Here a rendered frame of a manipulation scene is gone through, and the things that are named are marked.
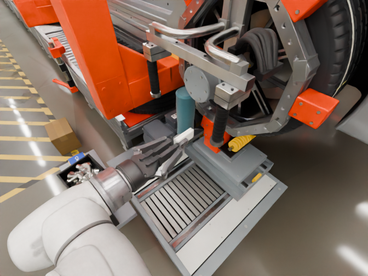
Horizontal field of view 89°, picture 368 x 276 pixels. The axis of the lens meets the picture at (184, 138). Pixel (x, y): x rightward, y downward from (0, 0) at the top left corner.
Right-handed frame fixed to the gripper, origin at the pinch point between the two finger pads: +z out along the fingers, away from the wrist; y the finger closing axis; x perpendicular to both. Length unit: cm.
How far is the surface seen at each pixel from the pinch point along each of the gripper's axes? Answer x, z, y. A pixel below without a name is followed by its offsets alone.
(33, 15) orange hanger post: -5, 28, -247
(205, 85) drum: 8.2, 16.2, -6.3
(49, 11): -4, 45, -246
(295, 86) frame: 12.0, 28.3, 16.4
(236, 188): -64, 39, 8
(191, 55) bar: 18.5, 11.2, -8.1
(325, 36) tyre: 23.3, 35.9, 16.3
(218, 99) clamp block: 11.9, 7.3, 5.0
